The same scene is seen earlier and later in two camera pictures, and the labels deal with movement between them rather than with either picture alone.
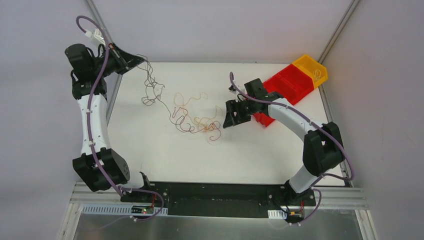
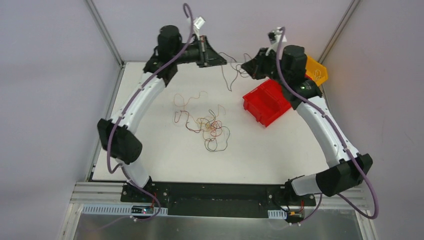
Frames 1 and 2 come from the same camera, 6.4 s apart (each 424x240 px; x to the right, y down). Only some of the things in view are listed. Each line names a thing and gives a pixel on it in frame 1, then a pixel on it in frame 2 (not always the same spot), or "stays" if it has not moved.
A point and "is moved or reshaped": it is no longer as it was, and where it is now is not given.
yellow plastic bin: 318,71 stays
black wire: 154,90 → 237,70
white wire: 317,74 stays
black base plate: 238,200 stays
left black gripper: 120,60 → 203,52
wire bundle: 187,121 is moved or reshaped
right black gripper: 240,110 → 260,61
